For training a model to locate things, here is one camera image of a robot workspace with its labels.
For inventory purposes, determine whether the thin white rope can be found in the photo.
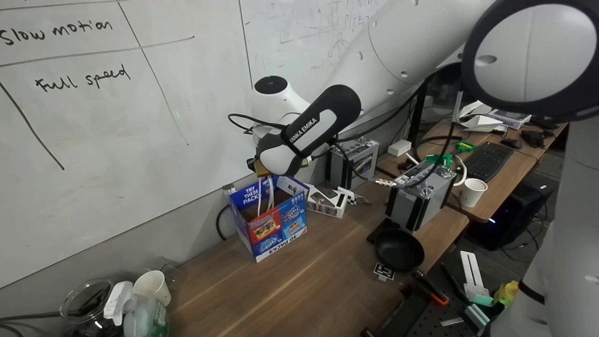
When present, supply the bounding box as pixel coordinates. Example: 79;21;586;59
253;175;277;220

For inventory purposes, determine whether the blue printed cardboard box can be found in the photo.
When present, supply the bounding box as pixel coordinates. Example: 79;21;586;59
225;175;311;264

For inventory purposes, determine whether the grey battery with Dominator label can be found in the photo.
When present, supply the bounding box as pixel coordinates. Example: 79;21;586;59
328;137;382;191

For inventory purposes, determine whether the white power adapter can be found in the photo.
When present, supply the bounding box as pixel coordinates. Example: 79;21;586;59
386;139;414;160

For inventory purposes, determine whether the grey battery with black stripes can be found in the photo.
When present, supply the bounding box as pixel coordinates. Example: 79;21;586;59
384;160;459;235

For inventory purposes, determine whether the black frying pan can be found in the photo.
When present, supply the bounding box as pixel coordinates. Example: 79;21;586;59
367;218;427;276

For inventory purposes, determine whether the black white fiducial tag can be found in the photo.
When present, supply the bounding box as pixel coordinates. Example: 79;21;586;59
372;261;399;285

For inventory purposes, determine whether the green electronic board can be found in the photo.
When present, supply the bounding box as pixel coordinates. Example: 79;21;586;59
425;141;477;169

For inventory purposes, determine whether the white mug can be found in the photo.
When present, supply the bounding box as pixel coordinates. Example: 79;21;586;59
457;176;490;212

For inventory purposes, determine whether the white whiteboard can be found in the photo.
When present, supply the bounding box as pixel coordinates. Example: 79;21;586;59
0;0;401;291

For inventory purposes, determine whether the white paper cup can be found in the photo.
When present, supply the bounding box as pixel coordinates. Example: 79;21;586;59
131;268;172;308

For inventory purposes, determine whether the black keyboard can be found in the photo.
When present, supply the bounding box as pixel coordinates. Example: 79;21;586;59
464;143;517;184

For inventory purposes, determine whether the black perforated board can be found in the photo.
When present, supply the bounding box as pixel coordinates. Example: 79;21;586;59
361;274;502;337

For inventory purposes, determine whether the white tube lamp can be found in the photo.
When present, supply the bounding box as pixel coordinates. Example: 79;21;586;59
459;250;492;302

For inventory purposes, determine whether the teal plastic part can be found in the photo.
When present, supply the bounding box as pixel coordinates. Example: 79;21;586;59
464;293;496;330

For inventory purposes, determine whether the yellow green plastic item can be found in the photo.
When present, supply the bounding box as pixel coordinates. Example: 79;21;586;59
492;279;524;311

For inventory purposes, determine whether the black wall cable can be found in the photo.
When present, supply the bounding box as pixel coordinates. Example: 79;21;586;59
213;203;238;242

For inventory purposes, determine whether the black clamp with orange handle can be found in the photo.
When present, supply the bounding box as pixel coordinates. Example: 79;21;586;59
410;270;451;309

